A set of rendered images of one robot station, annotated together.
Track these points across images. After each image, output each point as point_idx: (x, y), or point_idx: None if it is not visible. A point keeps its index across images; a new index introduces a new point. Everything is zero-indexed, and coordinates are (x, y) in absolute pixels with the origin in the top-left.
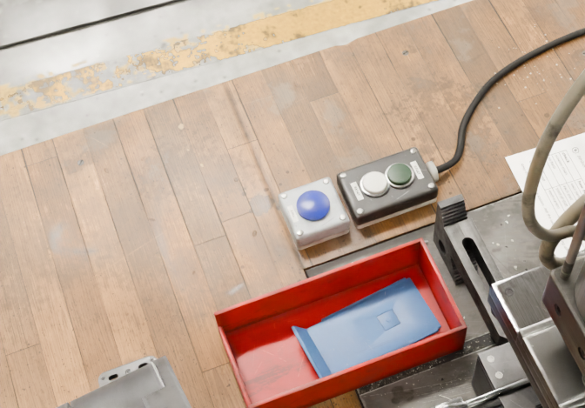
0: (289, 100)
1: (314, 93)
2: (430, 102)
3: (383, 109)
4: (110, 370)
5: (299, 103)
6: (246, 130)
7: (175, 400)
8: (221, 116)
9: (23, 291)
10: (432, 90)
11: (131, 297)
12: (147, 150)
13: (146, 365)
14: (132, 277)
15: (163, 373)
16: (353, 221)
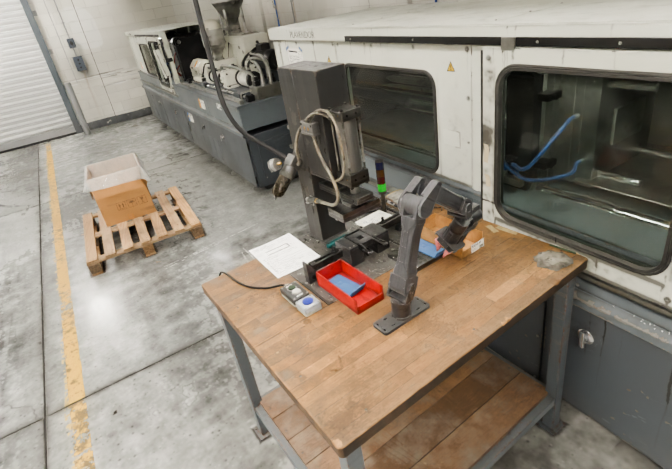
0: (261, 328)
1: (257, 323)
2: (258, 297)
3: (262, 306)
4: (382, 331)
5: (262, 325)
6: (276, 334)
7: (409, 186)
8: (270, 343)
9: (363, 369)
10: (253, 298)
11: (353, 339)
12: (290, 358)
13: (402, 200)
14: (345, 342)
15: (403, 194)
16: None
